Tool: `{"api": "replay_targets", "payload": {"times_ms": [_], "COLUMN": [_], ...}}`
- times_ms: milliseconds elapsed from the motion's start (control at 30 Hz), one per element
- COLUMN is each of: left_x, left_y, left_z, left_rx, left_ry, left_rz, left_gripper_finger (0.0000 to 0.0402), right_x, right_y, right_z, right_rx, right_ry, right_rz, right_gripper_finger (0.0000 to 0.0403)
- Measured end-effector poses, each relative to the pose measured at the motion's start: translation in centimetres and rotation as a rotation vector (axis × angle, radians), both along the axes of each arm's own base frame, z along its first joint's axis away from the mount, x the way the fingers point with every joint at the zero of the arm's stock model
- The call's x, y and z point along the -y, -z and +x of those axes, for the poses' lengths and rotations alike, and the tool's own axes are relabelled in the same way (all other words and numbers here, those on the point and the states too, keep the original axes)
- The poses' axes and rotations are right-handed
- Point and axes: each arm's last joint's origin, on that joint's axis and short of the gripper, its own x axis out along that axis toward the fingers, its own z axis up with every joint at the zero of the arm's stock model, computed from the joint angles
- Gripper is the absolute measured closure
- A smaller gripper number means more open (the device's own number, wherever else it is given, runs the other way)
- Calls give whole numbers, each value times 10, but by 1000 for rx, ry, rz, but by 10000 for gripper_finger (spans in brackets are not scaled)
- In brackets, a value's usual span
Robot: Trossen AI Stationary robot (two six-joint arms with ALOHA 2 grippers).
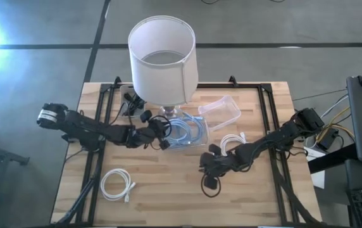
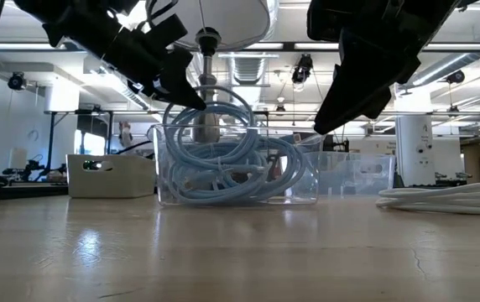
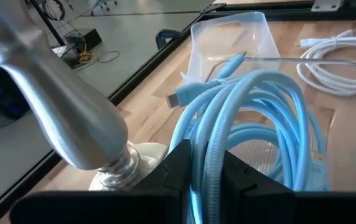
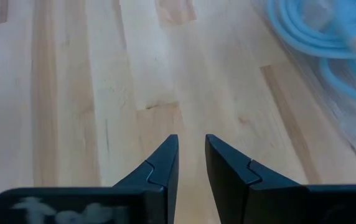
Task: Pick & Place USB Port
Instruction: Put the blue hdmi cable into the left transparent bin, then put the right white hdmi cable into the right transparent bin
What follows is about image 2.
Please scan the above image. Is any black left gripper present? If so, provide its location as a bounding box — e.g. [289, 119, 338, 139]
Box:
[105, 14, 206, 112]

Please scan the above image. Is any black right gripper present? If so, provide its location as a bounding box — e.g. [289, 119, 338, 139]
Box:
[306, 0, 462, 136]

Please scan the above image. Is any light blue HDMI cable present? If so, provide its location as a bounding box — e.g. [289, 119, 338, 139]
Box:
[162, 85, 258, 203]

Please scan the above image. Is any white cable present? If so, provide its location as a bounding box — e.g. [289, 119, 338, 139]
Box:
[376, 182, 480, 216]

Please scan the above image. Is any black ceiling spotlight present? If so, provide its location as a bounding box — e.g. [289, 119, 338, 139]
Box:
[291, 54, 315, 86]
[446, 69, 467, 85]
[7, 71, 27, 91]

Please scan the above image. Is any white round column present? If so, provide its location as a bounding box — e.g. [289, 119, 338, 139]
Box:
[394, 115, 436, 188]

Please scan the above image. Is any small clear plastic bin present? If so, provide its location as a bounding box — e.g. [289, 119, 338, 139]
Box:
[306, 151, 395, 198]

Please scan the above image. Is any silver lamp with white shade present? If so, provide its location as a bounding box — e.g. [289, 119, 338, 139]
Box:
[149, 0, 271, 190]

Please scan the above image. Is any large clear plastic bin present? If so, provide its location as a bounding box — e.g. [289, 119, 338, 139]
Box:
[151, 122, 323, 207]

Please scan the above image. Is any metal ventilation duct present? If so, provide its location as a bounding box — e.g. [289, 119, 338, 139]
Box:
[226, 53, 271, 88]

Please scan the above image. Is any white box with handle hole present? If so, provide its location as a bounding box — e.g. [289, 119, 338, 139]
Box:
[65, 154, 158, 200]

